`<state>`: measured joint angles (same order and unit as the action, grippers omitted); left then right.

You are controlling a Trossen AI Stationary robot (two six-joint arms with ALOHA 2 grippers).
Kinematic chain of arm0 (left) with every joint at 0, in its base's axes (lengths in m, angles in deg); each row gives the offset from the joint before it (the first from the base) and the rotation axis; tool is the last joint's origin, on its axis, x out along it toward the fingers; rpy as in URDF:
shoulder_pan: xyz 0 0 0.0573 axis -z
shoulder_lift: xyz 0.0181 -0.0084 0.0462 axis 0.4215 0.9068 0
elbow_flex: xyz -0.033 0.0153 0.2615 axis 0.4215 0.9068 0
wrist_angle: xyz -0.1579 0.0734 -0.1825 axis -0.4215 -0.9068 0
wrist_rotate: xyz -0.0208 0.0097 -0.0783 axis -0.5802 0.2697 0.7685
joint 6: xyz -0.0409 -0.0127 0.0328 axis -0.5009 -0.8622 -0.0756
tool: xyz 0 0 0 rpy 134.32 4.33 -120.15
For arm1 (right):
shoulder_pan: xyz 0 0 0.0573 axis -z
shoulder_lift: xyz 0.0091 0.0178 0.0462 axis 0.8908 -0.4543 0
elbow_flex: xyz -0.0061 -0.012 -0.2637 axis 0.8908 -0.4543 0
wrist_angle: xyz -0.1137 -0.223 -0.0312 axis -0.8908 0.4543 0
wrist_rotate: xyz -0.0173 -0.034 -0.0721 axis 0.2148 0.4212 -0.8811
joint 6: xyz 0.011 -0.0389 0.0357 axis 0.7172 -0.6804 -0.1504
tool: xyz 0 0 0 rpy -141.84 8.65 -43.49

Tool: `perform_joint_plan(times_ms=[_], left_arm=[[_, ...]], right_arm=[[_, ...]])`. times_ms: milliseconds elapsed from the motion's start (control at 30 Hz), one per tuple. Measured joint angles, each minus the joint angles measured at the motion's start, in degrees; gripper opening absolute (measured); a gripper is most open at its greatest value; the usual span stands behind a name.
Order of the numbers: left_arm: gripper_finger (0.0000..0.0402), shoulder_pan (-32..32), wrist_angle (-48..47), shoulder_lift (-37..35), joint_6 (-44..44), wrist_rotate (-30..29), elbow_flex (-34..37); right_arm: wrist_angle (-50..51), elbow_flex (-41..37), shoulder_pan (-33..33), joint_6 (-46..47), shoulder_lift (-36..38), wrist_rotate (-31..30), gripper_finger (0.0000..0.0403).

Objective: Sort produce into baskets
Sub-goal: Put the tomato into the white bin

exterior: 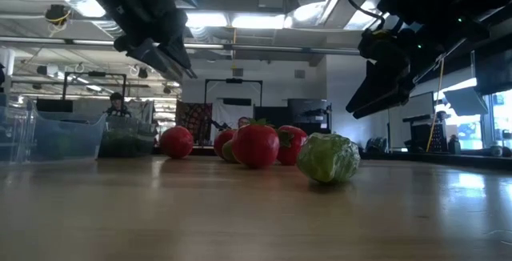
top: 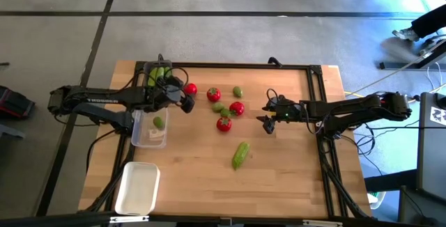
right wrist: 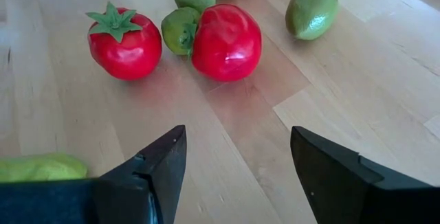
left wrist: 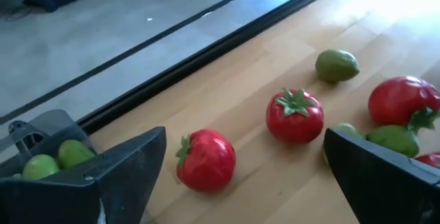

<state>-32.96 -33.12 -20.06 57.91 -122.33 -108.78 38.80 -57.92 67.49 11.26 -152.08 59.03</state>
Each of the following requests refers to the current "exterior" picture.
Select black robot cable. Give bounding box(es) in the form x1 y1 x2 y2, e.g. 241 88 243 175
345 0 403 30

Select green lime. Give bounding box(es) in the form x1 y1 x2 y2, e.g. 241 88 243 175
221 139 240 164

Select patterned red cloth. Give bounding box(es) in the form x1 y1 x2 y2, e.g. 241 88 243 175
174 100 214 144

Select black equipment rack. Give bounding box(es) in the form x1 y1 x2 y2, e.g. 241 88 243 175
286 98 333 136

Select green cabbage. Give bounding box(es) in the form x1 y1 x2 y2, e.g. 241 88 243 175
296 132 362 184

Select grey tilted screen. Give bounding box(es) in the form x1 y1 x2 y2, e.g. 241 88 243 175
442 86 490 118

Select black frame stand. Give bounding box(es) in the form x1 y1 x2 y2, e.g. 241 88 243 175
204 78 264 108
62 71 128 113

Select yellow cable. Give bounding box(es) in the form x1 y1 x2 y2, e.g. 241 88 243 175
425 57 446 153

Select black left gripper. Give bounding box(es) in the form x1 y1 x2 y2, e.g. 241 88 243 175
113 7 198 80

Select dark wall screen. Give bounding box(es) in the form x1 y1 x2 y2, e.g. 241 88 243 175
470 47 512 97

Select large red tomato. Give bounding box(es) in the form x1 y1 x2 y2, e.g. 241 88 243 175
231 118 281 170

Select ceiling light panel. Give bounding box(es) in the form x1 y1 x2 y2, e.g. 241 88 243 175
230 13 287 30
184 11 230 29

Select grey ceiling pipe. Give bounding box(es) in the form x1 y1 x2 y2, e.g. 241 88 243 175
0 35 361 57

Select white hanging cloth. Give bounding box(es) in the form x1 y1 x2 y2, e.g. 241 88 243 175
211 98 255 134

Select black yellow ceiling device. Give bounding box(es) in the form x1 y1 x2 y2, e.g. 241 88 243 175
43 3 73 27

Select white board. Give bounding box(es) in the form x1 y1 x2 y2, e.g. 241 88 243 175
386 91 436 151

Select red tomato with side stem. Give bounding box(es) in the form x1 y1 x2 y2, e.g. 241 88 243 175
275 124 310 167

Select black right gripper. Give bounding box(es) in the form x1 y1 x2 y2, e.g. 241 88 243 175
345 28 419 120

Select dark bag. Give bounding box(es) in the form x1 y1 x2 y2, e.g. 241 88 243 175
365 136 389 154

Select dark bottle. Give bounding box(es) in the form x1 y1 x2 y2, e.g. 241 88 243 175
447 134 462 155

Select black cabinet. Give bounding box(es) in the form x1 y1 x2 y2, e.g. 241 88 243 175
402 111 450 154

